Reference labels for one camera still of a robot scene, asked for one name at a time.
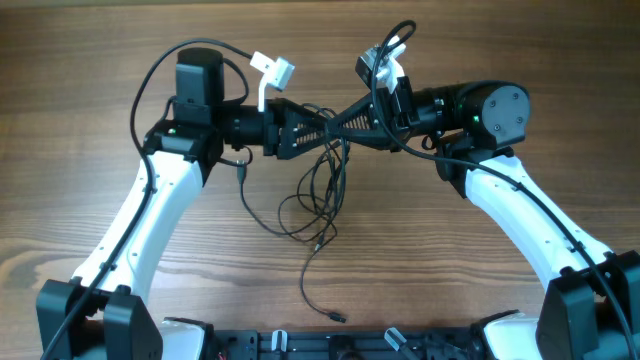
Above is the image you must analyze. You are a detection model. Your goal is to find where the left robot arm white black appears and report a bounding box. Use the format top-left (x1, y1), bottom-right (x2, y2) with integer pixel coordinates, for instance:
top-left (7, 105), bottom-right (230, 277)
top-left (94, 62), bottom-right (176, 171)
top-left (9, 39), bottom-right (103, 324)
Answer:
top-left (36, 38), bottom-right (327, 359)

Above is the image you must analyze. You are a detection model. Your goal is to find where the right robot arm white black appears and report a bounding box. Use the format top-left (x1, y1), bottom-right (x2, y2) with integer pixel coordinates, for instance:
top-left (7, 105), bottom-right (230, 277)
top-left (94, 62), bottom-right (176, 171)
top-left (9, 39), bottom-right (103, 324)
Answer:
top-left (328, 78), bottom-right (639, 359)

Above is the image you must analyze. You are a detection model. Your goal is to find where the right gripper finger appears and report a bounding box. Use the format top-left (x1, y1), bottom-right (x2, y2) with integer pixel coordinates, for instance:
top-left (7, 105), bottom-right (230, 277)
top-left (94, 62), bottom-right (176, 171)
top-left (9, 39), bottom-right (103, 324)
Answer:
top-left (325, 127), bottom-right (398, 151)
top-left (326, 94), bottom-right (376, 131)

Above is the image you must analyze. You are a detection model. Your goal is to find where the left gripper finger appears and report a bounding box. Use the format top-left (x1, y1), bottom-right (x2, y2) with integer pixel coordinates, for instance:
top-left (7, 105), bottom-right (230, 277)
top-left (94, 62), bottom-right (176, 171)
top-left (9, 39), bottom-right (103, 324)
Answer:
top-left (284, 101), bottom-right (333, 132)
top-left (277, 130), bottom-right (326, 159)

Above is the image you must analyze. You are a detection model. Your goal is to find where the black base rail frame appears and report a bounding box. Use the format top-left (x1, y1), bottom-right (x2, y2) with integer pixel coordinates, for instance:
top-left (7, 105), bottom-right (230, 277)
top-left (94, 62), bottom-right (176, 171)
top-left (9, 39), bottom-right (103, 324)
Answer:
top-left (164, 327), bottom-right (566, 360)

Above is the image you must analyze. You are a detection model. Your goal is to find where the black usb cable end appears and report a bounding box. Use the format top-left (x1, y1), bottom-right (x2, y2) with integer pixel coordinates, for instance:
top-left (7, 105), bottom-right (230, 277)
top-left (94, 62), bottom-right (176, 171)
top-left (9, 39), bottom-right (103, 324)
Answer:
top-left (235, 156), bottom-right (347, 323)

